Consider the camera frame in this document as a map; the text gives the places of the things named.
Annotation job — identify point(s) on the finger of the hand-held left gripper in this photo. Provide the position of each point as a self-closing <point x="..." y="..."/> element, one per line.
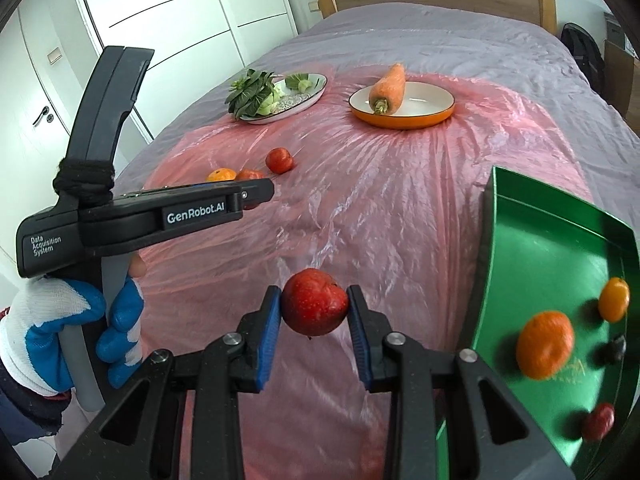
<point x="257" y="192"/>

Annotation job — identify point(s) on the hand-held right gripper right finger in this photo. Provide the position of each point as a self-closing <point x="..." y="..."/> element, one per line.
<point x="359" y="340"/>

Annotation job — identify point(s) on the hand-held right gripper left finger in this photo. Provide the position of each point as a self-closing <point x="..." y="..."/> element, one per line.
<point x="267" y="332"/>

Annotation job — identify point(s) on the red apple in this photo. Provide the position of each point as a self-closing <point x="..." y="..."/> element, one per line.
<point x="598" y="421"/>
<point x="279" y="160"/>
<point x="250" y="175"/>
<point x="314" y="302"/>

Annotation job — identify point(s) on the orange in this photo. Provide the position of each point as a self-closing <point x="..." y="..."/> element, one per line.
<point x="614" y="300"/>
<point x="221" y="175"/>
<point x="545" y="345"/>

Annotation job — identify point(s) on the green metal tray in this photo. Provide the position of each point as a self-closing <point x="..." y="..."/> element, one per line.
<point x="540" y="240"/>

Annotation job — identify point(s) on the dark plum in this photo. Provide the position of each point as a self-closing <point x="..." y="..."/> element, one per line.
<point x="612" y="350"/>

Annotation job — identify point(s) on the person's left forearm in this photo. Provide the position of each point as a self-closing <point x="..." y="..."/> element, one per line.
<point x="30" y="410"/>

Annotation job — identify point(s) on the person's left hand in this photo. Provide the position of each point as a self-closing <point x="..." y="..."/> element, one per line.
<point x="45" y="330"/>

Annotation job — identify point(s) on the leafy bok choy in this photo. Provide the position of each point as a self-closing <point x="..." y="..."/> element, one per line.
<point x="252" y="92"/>

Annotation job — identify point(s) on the white oval plate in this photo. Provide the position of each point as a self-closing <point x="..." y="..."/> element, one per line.
<point x="305" y="100"/>

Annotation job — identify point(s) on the small bok choy piece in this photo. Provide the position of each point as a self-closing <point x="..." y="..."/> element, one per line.
<point x="299" y="82"/>

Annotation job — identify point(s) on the pink plastic sheet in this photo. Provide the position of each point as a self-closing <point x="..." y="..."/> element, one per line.
<point x="375" y="200"/>

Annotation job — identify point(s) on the white door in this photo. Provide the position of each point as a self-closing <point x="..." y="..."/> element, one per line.
<point x="60" y="85"/>

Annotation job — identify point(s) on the carrot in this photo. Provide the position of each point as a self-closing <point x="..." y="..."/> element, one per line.
<point x="390" y="87"/>

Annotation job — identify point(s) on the white wardrobe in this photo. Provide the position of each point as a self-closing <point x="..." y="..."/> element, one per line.
<point x="190" y="25"/>

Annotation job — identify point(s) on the orange rimmed round plate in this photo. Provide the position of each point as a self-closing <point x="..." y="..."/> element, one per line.
<point x="425" y="105"/>

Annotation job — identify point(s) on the lilac bed sheet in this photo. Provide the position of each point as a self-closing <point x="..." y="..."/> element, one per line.
<point x="450" y="45"/>

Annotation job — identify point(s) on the black backpack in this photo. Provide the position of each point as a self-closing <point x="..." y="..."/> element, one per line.
<point x="582" y="55"/>

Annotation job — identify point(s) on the wooden cabinet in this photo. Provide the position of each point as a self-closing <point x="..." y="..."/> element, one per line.
<point x="622" y="80"/>

